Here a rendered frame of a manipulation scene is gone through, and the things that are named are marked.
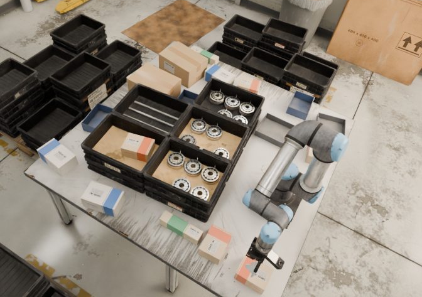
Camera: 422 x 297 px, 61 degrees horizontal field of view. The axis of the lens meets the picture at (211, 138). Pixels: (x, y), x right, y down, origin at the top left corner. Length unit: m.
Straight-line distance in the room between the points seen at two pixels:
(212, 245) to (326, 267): 1.22
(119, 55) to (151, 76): 1.02
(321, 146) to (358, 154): 2.06
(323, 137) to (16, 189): 2.40
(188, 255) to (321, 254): 1.28
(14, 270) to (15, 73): 1.65
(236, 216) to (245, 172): 0.31
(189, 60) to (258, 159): 0.91
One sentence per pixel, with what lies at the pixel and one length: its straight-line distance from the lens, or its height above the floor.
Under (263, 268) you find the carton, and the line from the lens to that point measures 1.93.
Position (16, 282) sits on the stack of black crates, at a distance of 2.31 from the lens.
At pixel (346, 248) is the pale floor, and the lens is 3.05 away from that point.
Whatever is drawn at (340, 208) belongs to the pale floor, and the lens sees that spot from 3.20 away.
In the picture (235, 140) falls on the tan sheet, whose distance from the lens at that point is 2.24.
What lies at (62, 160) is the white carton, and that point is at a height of 0.79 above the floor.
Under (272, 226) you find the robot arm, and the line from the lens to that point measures 1.52.
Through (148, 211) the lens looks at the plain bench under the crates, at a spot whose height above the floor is 0.70.
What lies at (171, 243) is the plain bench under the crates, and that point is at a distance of 2.00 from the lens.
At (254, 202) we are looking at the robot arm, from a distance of 1.58.
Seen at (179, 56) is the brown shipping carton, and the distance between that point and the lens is 2.74.
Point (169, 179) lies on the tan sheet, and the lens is 2.03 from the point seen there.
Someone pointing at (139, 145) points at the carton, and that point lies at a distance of 2.09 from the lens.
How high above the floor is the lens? 2.55
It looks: 50 degrees down
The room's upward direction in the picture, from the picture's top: 9 degrees clockwise
